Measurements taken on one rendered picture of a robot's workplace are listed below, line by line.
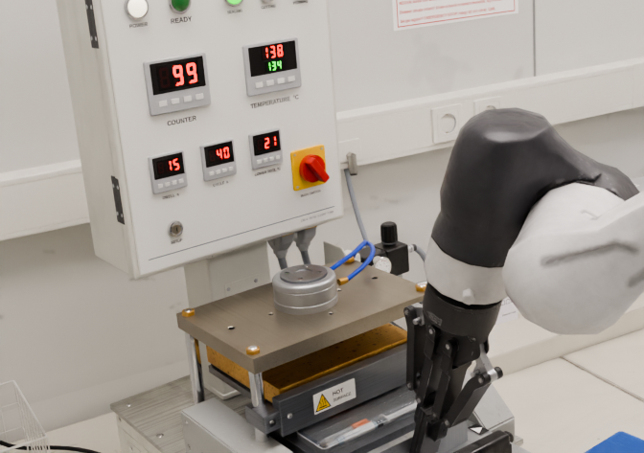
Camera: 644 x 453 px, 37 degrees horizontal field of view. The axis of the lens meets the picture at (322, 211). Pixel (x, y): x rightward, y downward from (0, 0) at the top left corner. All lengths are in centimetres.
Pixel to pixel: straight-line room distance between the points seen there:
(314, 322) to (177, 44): 37
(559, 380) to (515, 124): 98
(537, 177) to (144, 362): 109
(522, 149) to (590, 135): 138
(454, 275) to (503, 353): 88
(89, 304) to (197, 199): 54
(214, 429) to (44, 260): 62
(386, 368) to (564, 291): 44
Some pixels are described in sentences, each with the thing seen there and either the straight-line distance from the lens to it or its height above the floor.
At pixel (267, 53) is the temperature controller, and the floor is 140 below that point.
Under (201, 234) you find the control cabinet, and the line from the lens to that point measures 124.
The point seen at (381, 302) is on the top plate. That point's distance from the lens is 118.
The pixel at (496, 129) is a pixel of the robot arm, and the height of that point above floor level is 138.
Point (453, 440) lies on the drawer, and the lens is 114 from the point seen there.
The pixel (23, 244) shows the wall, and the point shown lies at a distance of 167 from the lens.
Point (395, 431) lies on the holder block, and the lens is 113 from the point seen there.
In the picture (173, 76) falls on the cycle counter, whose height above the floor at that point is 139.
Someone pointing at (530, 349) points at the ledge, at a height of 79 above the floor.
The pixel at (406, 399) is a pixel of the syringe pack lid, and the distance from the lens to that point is 118.
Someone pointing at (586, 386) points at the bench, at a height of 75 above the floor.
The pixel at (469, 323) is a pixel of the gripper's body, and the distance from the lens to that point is 93.
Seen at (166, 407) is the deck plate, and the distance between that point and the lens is 138.
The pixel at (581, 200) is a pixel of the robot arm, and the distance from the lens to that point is 82.
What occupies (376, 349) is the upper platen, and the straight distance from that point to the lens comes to 118.
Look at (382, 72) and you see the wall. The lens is 186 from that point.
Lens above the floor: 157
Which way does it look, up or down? 17 degrees down
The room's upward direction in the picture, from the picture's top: 5 degrees counter-clockwise
